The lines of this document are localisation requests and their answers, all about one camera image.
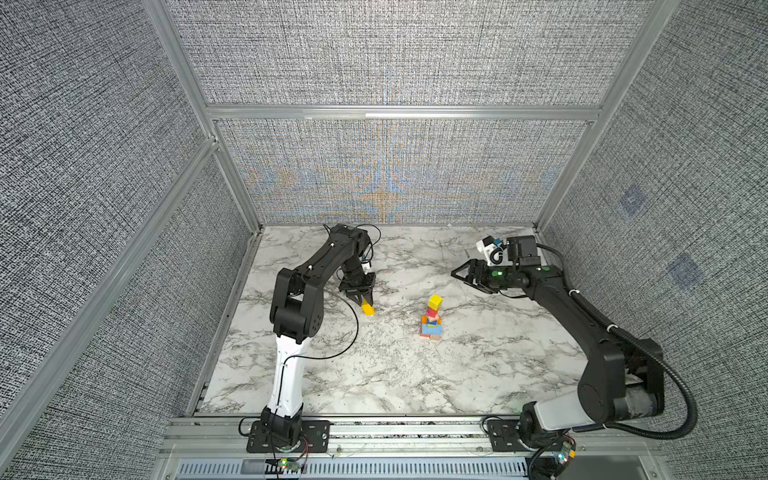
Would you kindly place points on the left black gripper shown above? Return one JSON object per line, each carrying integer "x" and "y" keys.
{"x": 365, "y": 289}

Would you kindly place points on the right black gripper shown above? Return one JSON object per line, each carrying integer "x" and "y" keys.
{"x": 475, "y": 264}

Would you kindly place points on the yellow wedge wood block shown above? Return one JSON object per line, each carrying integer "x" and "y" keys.
{"x": 367, "y": 309}

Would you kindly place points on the yellow wood cube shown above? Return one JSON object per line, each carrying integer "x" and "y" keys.
{"x": 435, "y": 302}

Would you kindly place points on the light blue wood block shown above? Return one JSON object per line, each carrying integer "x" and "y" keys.
{"x": 431, "y": 332}

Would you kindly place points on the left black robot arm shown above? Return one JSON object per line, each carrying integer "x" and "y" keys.
{"x": 297, "y": 313}

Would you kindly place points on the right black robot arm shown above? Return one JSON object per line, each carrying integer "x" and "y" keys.
{"x": 619, "y": 381}

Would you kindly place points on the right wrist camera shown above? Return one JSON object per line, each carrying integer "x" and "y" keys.
{"x": 520, "y": 251}

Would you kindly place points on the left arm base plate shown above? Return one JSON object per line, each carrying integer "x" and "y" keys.
{"x": 310, "y": 436}

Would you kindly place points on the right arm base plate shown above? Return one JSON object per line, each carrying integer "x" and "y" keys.
{"x": 504, "y": 436}

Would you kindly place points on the aluminium mounting rail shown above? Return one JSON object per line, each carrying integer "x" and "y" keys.
{"x": 352, "y": 436}

